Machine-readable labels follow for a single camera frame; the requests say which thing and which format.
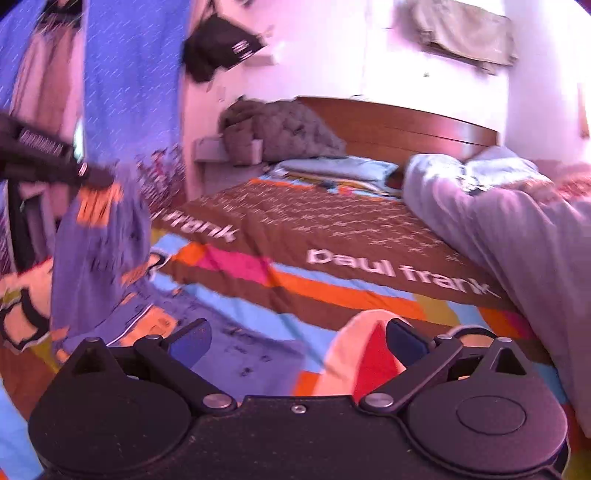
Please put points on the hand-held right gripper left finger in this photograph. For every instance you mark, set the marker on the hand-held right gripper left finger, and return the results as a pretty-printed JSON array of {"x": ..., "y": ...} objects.
[{"x": 191, "y": 341}]

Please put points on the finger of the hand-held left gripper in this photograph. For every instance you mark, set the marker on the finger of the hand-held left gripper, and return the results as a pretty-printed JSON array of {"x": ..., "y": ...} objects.
[{"x": 92, "y": 175}]

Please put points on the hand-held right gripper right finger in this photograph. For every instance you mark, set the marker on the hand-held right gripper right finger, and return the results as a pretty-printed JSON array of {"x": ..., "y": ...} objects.
[{"x": 408, "y": 341}]

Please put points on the blue pants with orange print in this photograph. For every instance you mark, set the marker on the blue pants with orange print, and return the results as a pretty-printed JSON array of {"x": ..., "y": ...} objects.
[{"x": 101, "y": 258}]

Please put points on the pink fleece jacket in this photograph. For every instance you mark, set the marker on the pink fleece jacket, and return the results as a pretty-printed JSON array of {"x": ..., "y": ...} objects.
[{"x": 46, "y": 78}]

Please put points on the wooden wardrobe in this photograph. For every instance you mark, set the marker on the wooden wardrobe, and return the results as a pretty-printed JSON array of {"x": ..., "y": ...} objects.
[{"x": 198, "y": 120}]

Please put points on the wooden nightstand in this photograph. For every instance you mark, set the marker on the wooden nightstand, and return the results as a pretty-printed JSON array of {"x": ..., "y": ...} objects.
[{"x": 221, "y": 180}]

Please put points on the colourful printed bed sheet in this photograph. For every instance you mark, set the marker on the colourful printed bed sheet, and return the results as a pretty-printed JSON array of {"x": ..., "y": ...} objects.
[{"x": 323, "y": 230}]

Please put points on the lavender duvet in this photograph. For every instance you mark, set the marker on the lavender duvet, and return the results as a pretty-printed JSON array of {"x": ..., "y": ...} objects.
[{"x": 531, "y": 240}]

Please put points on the black tote bag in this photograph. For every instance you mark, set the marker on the black tote bag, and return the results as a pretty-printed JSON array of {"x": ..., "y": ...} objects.
[{"x": 217, "y": 46}]

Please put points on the brown quilted jacket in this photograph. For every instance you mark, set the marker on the brown quilted jacket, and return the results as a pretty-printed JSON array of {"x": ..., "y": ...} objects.
[{"x": 286, "y": 129}]

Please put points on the light blue pillow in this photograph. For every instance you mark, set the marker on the light blue pillow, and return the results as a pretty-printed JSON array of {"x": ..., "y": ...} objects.
[{"x": 503, "y": 159}]

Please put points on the white box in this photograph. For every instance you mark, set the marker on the white box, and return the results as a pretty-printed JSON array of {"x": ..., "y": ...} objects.
[{"x": 265, "y": 57}]

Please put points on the wooden bed headboard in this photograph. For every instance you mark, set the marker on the wooden bed headboard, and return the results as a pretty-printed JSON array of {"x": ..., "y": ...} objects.
[{"x": 392, "y": 124}]

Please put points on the beige hanging garment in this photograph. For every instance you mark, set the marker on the beige hanging garment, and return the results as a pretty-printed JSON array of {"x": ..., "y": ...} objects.
[{"x": 466, "y": 32}]

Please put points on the framed wall picture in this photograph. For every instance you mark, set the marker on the framed wall picture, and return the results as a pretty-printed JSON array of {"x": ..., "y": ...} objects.
[{"x": 585, "y": 110}]

